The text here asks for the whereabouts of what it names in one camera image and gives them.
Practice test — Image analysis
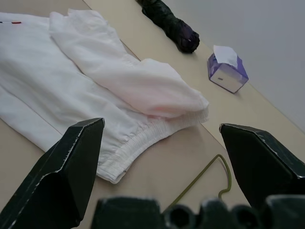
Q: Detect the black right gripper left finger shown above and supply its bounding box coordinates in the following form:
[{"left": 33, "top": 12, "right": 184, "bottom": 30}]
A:
[{"left": 0, "top": 117, "right": 106, "bottom": 229}]

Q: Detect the green wire hanger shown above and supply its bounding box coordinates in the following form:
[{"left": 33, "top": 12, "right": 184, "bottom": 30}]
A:
[{"left": 164, "top": 154, "right": 232, "bottom": 212}]

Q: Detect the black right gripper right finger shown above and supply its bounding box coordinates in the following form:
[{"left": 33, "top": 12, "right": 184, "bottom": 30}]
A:
[{"left": 218, "top": 123, "right": 305, "bottom": 208}]

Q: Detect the purple tissue box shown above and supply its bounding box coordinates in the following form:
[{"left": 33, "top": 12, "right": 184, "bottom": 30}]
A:
[{"left": 207, "top": 44, "right": 249, "bottom": 94}]

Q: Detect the white garment with elastic waistband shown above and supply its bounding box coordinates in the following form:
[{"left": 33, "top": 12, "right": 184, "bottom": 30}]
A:
[{"left": 0, "top": 8, "right": 210, "bottom": 185}]

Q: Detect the black folded umbrella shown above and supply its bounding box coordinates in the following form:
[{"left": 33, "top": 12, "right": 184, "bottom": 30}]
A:
[{"left": 135, "top": 0, "right": 201, "bottom": 54}]

